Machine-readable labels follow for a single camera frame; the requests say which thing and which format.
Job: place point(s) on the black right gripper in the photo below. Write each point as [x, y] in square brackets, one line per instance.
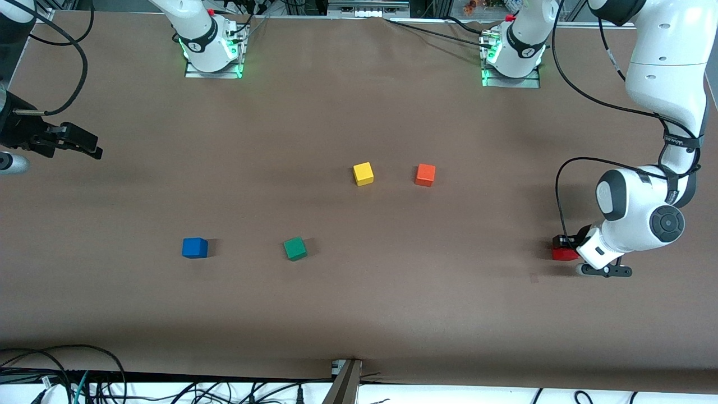
[21, 134]

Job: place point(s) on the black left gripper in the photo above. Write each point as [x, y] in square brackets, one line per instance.
[581, 234]

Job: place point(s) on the red wooden block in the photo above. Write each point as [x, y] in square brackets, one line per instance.
[564, 255]

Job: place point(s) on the blue wooden block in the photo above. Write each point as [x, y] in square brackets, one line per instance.
[194, 248]

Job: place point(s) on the orange wooden block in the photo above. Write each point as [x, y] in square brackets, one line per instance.
[425, 175]

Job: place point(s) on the yellow wooden block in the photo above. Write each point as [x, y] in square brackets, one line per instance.
[363, 174]

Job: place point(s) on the green wooden block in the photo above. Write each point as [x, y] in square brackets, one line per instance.
[295, 249]

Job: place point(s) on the white desk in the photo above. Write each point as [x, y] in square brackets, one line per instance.
[477, 397]

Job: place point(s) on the brown paper table cover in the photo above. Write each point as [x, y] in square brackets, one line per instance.
[359, 112]

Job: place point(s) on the small orange figure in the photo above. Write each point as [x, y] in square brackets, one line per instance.
[470, 7]

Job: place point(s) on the grey socket strip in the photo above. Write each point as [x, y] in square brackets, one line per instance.
[367, 8]

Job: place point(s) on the aluminium table bracket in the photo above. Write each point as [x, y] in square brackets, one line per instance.
[44, 15]

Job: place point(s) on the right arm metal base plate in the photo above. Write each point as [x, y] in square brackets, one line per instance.
[213, 74]

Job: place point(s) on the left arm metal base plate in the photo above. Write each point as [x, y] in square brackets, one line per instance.
[513, 83]

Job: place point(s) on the aluminium camera post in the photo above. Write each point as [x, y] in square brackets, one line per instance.
[345, 387]

